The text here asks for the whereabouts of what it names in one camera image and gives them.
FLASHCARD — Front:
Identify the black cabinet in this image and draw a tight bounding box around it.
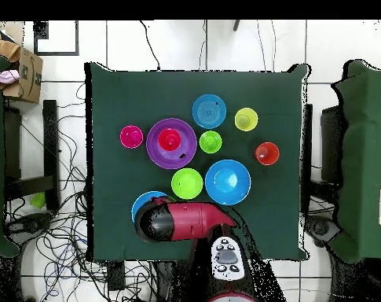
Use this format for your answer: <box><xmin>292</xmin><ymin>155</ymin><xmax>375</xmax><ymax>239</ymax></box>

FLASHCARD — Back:
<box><xmin>320</xmin><ymin>105</ymin><xmax>346</xmax><ymax>185</ymax></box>

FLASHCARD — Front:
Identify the pink cloth bundle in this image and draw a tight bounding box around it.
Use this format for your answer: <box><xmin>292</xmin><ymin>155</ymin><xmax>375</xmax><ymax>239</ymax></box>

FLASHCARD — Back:
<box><xmin>0</xmin><ymin>69</ymin><xmax>20</xmax><ymax>85</ymax></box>

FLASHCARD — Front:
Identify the black square frame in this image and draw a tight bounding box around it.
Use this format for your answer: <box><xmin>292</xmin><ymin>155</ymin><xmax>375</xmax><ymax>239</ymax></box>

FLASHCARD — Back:
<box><xmin>32</xmin><ymin>20</ymin><xmax>80</xmax><ymax>57</ymax></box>

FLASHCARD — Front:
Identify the black power adapter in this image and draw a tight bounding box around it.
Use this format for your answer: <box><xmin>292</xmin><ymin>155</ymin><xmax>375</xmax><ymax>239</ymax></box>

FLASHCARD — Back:
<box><xmin>107</xmin><ymin>261</ymin><xmax>126</xmax><ymax>291</ymax></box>

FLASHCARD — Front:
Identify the purple plastic bowl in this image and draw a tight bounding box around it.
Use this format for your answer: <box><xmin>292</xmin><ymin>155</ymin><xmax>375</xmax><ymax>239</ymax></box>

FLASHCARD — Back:
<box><xmin>145</xmin><ymin>117</ymin><xmax>198</xmax><ymax>171</ymax></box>

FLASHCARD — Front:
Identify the green plastic cup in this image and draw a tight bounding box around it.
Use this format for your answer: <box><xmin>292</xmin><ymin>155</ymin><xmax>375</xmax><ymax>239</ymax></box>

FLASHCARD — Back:
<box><xmin>199</xmin><ymin>130</ymin><xmax>223</xmax><ymax>155</ymax></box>

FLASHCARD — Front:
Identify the dark green tablecloth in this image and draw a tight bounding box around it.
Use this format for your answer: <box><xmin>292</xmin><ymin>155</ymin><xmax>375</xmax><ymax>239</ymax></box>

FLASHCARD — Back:
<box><xmin>84</xmin><ymin>62</ymin><xmax>310</xmax><ymax>262</ymax></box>

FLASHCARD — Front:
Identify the cardboard box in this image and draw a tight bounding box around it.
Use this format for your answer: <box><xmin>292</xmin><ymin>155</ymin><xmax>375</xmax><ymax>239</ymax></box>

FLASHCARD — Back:
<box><xmin>0</xmin><ymin>32</ymin><xmax>44</xmax><ymax>105</ymax></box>

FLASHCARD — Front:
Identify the pink plastic cup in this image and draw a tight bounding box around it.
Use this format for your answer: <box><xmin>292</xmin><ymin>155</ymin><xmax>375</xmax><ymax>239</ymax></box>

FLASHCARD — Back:
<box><xmin>119</xmin><ymin>124</ymin><xmax>145</xmax><ymax>149</ymax></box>

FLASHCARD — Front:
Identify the black cable bundle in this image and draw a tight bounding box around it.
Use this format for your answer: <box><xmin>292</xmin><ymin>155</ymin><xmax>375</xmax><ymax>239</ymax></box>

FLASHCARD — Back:
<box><xmin>4</xmin><ymin>83</ymin><xmax>156</xmax><ymax>302</ymax></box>

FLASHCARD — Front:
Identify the green plastic bowl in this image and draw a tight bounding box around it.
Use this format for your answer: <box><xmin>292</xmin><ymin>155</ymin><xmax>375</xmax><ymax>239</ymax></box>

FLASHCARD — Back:
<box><xmin>170</xmin><ymin>168</ymin><xmax>204</xmax><ymax>201</ymax></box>

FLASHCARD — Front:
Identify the yellow plastic cup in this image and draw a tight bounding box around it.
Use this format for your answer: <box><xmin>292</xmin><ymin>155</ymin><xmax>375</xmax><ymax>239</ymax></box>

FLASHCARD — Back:
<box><xmin>234</xmin><ymin>107</ymin><xmax>259</xmax><ymax>132</ymax></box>

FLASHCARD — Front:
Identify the dark grey machine foot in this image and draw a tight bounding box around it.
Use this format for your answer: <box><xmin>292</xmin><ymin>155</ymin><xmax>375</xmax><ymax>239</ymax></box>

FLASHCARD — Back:
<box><xmin>306</xmin><ymin>215</ymin><xmax>340</xmax><ymax>246</ymax></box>
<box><xmin>7</xmin><ymin>213</ymin><xmax>53</xmax><ymax>235</ymax></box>

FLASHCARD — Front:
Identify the orange plastic cup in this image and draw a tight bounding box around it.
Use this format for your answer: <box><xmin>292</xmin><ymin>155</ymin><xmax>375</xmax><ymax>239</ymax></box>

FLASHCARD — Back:
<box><xmin>255</xmin><ymin>142</ymin><xmax>280</xmax><ymax>167</ymax></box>

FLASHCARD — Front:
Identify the small patterned blue bowl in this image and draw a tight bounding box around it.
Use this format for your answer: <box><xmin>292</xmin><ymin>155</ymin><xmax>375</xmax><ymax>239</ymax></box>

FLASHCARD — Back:
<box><xmin>192</xmin><ymin>94</ymin><xmax>228</xmax><ymax>131</ymax></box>

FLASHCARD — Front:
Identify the black metal stand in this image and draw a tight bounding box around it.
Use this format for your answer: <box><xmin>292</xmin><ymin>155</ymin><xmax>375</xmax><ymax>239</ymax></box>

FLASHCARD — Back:
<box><xmin>2</xmin><ymin>99</ymin><xmax>60</xmax><ymax>212</ymax></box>

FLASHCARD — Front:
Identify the large blue plastic bowl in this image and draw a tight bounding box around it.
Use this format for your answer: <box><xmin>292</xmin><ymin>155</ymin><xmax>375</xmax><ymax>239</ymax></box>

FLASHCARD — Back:
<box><xmin>130</xmin><ymin>190</ymin><xmax>177</xmax><ymax>223</ymax></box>
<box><xmin>204</xmin><ymin>159</ymin><xmax>252</xmax><ymax>206</ymax></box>

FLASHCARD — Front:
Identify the green cup on floor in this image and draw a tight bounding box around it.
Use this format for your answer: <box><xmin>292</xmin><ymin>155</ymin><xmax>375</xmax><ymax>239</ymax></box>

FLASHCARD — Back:
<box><xmin>30</xmin><ymin>191</ymin><xmax>47</xmax><ymax>209</ymax></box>

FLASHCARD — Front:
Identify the red plastic cup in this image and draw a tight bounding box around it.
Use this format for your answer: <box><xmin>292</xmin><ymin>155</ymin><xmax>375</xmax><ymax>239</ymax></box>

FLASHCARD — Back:
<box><xmin>157</xmin><ymin>127</ymin><xmax>182</xmax><ymax>153</ymax></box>

